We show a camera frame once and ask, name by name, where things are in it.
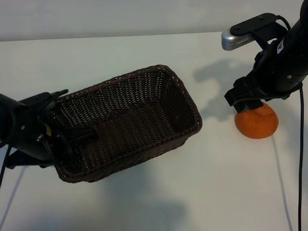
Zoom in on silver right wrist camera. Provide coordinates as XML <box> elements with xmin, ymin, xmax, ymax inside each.
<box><xmin>220</xmin><ymin>13</ymin><xmax>290</xmax><ymax>51</ymax></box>

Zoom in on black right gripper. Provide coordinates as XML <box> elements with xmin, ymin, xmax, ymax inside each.
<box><xmin>224</xmin><ymin>38</ymin><xmax>308</xmax><ymax>114</ymax></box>

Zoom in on black left gripper wire bundle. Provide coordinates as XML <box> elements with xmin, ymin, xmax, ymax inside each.
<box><xmin>38</xmin><ymin>122</ymin><xmax>74</xmax><ymax>165</ymax></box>

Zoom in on black right camera cable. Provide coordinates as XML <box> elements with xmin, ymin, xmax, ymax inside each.
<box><xmin>275</xmin><ymin>15</ymin><xmax>292</xmax><ymax>31</ymax></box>

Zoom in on dark brown wicker basket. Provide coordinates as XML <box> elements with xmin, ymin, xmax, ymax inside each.
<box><xmin>48</xmin><ymin>64</ymin><xmax>204</xmax><ymax>184</ymax></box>

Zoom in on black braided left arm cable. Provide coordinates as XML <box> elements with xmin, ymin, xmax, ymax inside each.
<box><xmin>0</xmin><ymin>144</ymin><xmax>13</xmax><ymax>189</ymax></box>

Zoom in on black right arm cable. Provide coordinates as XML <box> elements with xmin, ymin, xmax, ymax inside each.
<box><xmin>297</xmin><ymin>86</ymin><xmax>305</xmax><ymax>231</ymax></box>

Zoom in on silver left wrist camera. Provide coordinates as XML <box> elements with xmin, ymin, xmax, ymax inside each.
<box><xmin>20</xmin><ymin>91</ymin><xmax>55</xmax><ymax>108</ymax></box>

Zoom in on orange fruit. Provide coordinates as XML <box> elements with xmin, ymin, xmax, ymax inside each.
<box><xmin>235</xmin><ymin>102</ymin><xmax>280</xmax><ymax>140</ymax></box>

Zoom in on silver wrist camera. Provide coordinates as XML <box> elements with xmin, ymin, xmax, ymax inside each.
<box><xmin>220</xmin><ymin>13</ymin><xmax>290</xmax><ymax>51</ymax></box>
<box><xmin>20</xmin><ymin>91</ymin><xmax>55</xmax><ymax>108</ymax></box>

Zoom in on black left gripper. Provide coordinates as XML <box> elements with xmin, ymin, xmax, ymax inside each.
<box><xmin>6</xmin><ymin>105</ymin><xmax>98</xmax><ymax>169</ymax></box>

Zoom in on black left camera cable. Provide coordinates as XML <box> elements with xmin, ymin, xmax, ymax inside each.
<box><xmin>49</xmin><ymin>89</ymin><xmax>69</xmax><ymax>99</ymax></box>

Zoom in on black camera cable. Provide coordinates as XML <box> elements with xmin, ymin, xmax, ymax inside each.
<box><xmin>49</xmin><ymin>89</ymin><xmax>69</xmax><ymax>99</ymax></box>
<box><xmin>275</xmin><ymin>15</ymin><xmax>292</xmax><ymax>31</ymax></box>

